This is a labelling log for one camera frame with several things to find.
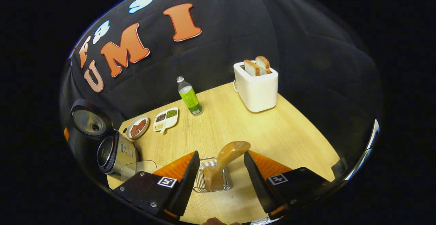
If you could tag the green mung bean pile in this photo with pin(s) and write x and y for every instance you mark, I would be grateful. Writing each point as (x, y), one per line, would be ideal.
(171, 113)

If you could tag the red meat piece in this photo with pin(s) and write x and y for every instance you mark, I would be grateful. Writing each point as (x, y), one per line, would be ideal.
(134, 130)
(142, 124)

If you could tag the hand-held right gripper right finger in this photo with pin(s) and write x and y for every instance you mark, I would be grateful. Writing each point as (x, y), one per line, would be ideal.
(260, 187)

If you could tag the round white plate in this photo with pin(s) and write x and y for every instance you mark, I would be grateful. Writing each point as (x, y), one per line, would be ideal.
(131, 121)

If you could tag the dark grey rice cooker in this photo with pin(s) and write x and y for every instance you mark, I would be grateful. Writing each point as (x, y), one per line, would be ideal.
(119, 156)

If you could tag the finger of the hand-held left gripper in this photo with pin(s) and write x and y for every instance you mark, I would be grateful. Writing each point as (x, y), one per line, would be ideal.
(66, 134)

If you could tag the white divided dish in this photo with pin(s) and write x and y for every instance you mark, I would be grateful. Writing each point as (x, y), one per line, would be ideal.
(168, 122)

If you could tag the white toaster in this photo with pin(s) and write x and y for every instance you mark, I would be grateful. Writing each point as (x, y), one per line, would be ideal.
(255, 92)

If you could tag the small black box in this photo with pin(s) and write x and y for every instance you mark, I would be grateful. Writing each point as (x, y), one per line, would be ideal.
(339, 168)

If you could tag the clear glass container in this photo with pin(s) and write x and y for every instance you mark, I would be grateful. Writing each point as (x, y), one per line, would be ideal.
(143, 167)

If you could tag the brown wooden spoon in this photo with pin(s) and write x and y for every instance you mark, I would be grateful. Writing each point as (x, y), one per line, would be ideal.
(228, 153)

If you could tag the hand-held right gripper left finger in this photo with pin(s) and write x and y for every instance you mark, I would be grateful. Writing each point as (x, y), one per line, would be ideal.
(189, 184)

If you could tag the green label drink bottle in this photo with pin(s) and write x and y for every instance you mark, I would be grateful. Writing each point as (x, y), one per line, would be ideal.
(189, 99)

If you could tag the bread slice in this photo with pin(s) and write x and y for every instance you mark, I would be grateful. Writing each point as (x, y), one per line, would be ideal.
(251, 67)
(264, 64)

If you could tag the red bean pile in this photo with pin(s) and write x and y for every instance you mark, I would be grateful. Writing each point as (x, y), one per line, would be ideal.
(160, 117)

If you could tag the yellow soybean pile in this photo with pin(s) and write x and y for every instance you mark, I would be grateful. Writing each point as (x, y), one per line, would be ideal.
(158, 126)

